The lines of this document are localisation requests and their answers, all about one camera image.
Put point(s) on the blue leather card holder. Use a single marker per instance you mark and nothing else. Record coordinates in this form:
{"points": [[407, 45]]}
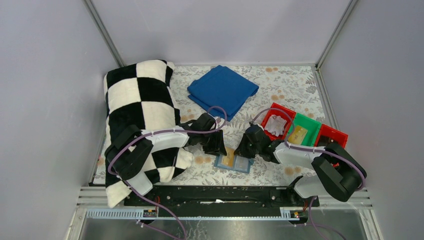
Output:
{"points": [[218, 164]]}

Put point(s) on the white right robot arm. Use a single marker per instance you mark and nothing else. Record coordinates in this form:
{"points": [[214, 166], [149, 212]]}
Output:
{"points": [[337, 173]]}

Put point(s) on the green bin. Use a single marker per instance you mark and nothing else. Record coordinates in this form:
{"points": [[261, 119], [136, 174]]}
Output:
{"points": [[311, 125]]}

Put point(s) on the folded blue cloth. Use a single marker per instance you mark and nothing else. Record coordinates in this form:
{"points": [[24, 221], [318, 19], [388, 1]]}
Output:
{"points": [[224, 88]]}

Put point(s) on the gold card in green bin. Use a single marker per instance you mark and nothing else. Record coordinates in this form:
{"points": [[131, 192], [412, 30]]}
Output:
{"points": [[298, 135]]}

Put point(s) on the white slotted cable duct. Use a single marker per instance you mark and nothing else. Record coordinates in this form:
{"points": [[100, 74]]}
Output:
{"points": [[274, 214]]}

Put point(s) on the white card in holder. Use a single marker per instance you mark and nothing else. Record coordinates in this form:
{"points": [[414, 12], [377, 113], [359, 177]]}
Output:
{"points": [[241, 163]]}

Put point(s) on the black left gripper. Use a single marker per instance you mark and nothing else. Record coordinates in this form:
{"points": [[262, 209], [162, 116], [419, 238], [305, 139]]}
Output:
{"points": [[214, 142]]}

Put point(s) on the red bin right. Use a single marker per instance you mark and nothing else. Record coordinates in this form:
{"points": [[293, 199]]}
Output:
{"points": [[327, 135]]}

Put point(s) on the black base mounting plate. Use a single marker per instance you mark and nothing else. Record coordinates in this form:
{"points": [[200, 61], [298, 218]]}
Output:
{"points": [[223, 199]]}

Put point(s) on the floral table mat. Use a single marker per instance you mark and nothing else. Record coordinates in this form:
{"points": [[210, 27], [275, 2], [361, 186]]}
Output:
{"points": [[293, 87]]}

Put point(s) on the orange credit card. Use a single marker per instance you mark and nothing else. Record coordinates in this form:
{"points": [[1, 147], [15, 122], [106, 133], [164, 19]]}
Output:
{"points": [[228, 159]]}

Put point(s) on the black white checkered pillow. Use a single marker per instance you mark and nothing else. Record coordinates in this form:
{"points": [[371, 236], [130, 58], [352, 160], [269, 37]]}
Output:
{"points": [[140, 94]]}

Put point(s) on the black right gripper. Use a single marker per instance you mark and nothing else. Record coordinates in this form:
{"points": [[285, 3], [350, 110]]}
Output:
{"points": [[248, 145]]}

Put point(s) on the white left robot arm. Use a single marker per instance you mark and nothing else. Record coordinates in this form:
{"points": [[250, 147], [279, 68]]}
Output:
{"points": [[128, 154]]}

